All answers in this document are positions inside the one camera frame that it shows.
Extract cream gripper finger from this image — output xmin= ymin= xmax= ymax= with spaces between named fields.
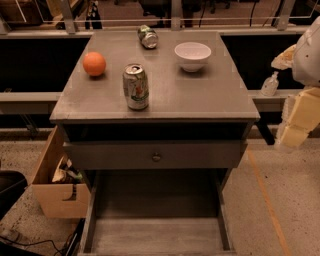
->
xmin=271 ymin=45 xmax=296 ymax=70
xmin=275 ymin=87 xmax=320 ymax=149

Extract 7up soda can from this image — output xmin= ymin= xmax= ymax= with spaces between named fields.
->
xmin=123 ymin=63 xmax=149 ymax=110

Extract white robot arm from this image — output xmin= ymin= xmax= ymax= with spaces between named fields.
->
xmin=271 ymin=17 xmax=320 ymax=152

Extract closed top drawer with knob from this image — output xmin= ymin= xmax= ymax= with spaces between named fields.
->
xmin=64 ymin=140 xmax=247 ymax=170

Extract grey wooden drawer cabinet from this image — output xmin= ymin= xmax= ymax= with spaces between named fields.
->
xmin=49 ymin=30 xmax=261 ymax=256

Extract lying silver green can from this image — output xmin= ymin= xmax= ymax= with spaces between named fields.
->
xmin=137 ymin=25 xmax=158 ymax=49

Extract open middle drawer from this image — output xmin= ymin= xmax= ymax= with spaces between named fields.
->
xmin=78 ymin=170 xmax=238 ymax=256

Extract clear sanitizer pump bottle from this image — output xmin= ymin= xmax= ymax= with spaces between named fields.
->
xmin=261 ymin=71 xmax=279 ymax=97

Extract white ceramic bowl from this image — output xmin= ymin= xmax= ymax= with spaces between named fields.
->
xmin=174 ymin=42 xmax=212 ymax=72

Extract orange ball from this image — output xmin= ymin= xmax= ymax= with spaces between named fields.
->
xmin=82 ymin=52 xmax=106 ymax=76

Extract cardboard box with junk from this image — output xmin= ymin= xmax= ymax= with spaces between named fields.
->
xmin=31 ymin=128 xmax=90 ymax=218

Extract black bin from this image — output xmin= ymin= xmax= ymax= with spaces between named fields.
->
xmin=0 ymin=170 xmax=28 ymax=220

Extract black floor cable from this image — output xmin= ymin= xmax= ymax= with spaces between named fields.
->
xmin=0 ymin=233 xmax=76 ymax=256

